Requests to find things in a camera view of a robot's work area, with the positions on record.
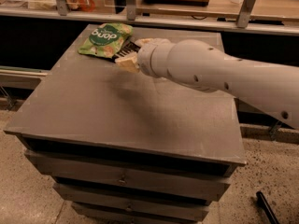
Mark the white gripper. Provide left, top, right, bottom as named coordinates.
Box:
left=115, top=38, right=172, bottom=78

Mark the black rxbar chocolate bar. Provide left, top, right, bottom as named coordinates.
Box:
left=112, top=41, right=140, bottom=61

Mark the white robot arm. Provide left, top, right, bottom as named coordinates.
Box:
left=115, top=38, right=299, bottom=129

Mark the green rice chip bag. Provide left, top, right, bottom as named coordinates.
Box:
left=78, top=23, right=133, bottom=58

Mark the grey drawer cabinet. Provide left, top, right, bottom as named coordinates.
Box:
left=3, top=23, right=247, bottom=224

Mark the long wooden shelf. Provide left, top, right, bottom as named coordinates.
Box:
left=0, top=0, right=299, bottom=36

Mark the black floor leg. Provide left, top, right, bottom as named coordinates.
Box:
left=256, top=191, right=279, bottom=224

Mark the grey metal bracket middle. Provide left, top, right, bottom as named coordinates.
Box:
left=126, top=0, right=136, bottom=21

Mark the grey metal bracket right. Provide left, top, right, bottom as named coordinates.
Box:
left=236, top=0, right=256, bottom=28

